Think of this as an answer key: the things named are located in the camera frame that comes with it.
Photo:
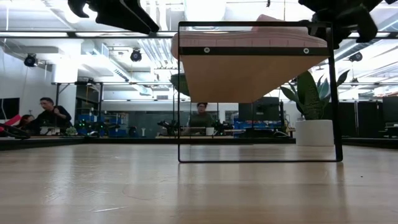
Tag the green snake plant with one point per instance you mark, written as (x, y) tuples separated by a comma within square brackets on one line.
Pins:
[(308, 99)]

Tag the black monitor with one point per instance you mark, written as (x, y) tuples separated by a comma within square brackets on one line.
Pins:
[(390, 109)]

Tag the seated person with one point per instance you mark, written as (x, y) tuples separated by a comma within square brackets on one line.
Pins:
[(26, 121)]

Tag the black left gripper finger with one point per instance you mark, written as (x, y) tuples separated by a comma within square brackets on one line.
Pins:
[(118, 18), (140, 12)]

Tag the pink rubber slide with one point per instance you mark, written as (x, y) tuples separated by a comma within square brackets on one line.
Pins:
[(248, 40)]

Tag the wooden shelf black metal frame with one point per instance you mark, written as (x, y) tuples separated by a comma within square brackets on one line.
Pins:
[(248, 77)]

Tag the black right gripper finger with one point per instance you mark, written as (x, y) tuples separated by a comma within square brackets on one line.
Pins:
[(342, 37)]

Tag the white plant pot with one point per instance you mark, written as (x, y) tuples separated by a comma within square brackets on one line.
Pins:
[(314, 133)]

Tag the standing person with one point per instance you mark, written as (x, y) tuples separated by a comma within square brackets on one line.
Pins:
[(53, 119)]

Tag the red flat object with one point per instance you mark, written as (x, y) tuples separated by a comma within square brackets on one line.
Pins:
[(12, 120)]

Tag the black background robot arm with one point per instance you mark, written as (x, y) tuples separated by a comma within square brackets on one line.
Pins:
[(168, 126), (99, 127), (222, 127)]

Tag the small potted plant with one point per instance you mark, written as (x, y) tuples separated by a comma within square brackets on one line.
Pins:
[(71, 131)]

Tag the black wall screen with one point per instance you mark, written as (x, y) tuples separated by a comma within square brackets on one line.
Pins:
[(9, 109)]

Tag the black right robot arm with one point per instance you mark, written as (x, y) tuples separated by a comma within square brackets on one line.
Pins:
[(392, 1)]

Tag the black aluminium table frame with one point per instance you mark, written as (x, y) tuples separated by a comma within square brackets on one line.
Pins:
[(124, 140)]

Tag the black ceiling spotlight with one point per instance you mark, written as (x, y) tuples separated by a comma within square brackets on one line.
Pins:
[(356, 57), (30, 60), (136, 56)]

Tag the blue storage bin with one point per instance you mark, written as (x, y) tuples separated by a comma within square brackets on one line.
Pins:
[(258, 125), (116, 119)]

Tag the person behind desk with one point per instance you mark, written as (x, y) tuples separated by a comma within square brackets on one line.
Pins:
[(201, 119)]

